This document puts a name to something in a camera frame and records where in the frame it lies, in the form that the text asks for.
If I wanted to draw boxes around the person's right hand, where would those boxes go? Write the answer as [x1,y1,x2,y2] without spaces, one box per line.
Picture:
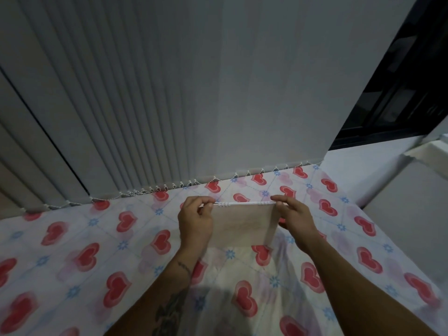
[270,195,328,256]

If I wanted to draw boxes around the person's left hand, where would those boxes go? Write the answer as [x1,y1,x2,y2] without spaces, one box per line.
[177,196,217,258]

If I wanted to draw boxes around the cream spiral desk calendar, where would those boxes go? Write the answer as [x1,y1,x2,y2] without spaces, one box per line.
[206,201,280,250]

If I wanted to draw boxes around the person's right forearm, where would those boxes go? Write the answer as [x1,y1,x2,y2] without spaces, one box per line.
[308,241,438,336]

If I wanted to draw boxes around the person's left forearm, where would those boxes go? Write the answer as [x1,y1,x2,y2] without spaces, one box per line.
[105,248,203,336]

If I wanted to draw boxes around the heart print cloth covered table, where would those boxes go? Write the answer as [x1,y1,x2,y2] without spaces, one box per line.
[0,162,445,336]

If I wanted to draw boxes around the white cabinet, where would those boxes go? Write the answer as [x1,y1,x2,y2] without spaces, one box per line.
[362,159,448,287]

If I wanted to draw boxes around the grey vertical blinds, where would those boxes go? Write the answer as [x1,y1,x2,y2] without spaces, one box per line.
[0,0,420,212]

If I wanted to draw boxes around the black framed window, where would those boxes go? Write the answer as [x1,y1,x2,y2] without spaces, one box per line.
[329,0,448,151]

